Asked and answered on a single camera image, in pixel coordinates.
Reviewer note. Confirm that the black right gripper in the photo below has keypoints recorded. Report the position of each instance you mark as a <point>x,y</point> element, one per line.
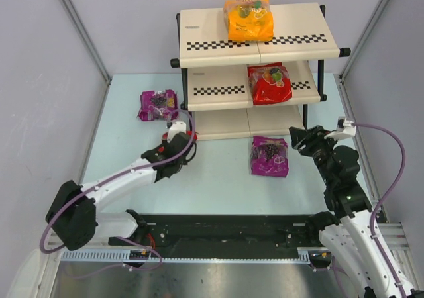
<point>307,139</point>

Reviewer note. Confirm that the beige three-tier shelf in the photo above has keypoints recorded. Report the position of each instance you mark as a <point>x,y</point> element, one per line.
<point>214,70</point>

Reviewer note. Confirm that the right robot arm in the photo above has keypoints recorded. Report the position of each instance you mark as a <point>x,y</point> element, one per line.
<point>348,228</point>

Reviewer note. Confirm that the grey cable duct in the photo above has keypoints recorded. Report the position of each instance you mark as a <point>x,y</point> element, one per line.
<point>251,254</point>

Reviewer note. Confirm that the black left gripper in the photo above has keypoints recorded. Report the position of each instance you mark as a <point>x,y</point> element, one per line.
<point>181,140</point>

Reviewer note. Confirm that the purple grape gummy bag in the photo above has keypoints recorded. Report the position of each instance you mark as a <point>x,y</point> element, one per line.
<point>269,157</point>
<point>158,105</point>

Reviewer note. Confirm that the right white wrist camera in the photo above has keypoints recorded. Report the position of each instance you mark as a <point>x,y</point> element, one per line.
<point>345,129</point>

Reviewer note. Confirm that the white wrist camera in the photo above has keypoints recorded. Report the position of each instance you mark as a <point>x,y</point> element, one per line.
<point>175,128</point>
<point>345,129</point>

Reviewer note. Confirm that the orange mango gummy bag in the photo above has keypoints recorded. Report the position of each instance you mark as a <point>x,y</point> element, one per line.
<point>249,20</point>

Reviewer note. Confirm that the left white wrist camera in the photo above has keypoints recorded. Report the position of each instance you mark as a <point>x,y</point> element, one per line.
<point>175,128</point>

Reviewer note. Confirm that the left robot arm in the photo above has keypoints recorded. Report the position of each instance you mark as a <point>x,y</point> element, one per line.
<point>77,214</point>

